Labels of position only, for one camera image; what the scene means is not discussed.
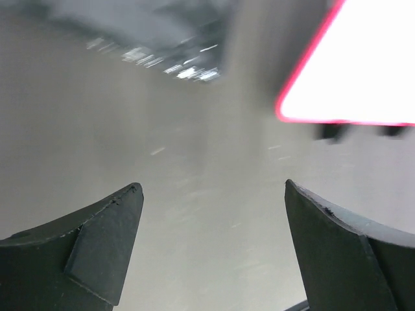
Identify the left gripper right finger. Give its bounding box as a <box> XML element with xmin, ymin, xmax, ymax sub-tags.
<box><xmin>285</xmin><ymin>179</ymin><xmax>414</xmax><ymax>310</ymax></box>

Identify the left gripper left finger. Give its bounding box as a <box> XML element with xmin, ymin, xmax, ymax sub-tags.
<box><xmin>1</xmin><ymin>183</ymin><xmax>144</xmax><ymax>310</ymax></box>

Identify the pink framed whiteboard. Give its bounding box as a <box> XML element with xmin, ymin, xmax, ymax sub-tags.
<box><xmin>276</xmin><ymin>1</ymin><xmax>414</xmax><ymax>126</ymax></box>

